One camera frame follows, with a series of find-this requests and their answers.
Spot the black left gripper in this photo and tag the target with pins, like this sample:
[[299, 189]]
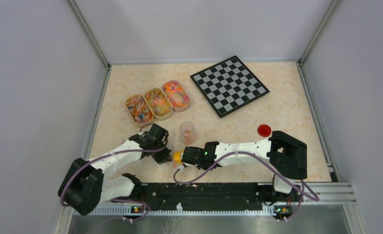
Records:
[[164, 157]]

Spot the red jar lid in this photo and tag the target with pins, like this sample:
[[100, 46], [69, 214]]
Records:
[[264, 130]]

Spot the pink tray with candies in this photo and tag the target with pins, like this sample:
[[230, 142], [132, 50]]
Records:
[[176, 95]]

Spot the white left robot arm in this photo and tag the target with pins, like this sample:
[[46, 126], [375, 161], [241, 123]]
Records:
[[89, 182]]

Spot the clear glass jar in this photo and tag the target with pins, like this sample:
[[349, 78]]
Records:
[[187, 133]]

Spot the yellow tray with lollipops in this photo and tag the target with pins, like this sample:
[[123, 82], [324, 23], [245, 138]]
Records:
[[139, 110]]

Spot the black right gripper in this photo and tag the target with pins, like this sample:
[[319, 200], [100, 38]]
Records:
[[199, 166]]

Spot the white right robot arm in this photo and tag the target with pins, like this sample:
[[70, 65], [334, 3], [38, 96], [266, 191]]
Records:
[[283, 154]]

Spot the black white chessboard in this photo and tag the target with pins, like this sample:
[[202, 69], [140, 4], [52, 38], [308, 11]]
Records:
[[229, 85]]

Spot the yellow plastic scoop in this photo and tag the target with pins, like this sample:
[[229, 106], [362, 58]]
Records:
[[177, 157]]

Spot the cream tray with gummies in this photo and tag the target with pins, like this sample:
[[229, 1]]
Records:
[[158, 103]]

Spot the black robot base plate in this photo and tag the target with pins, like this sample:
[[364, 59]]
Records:
[[210, 196]]

